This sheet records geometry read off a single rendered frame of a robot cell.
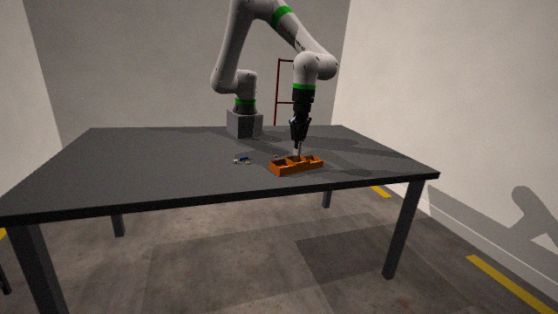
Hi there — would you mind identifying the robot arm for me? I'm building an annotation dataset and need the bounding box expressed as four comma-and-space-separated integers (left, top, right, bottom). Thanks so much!
210, 0, 338, 115

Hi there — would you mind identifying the orange rack of bins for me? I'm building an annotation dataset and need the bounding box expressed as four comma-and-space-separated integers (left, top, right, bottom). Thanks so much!
269, 155, 323, 177

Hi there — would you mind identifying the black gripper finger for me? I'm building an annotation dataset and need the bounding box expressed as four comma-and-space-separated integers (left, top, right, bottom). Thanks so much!
289, 116, 303, 156
298, 116, 311, 155

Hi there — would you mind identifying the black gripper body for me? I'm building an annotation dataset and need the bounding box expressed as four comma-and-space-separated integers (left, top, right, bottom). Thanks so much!
293, 102, 311, 125

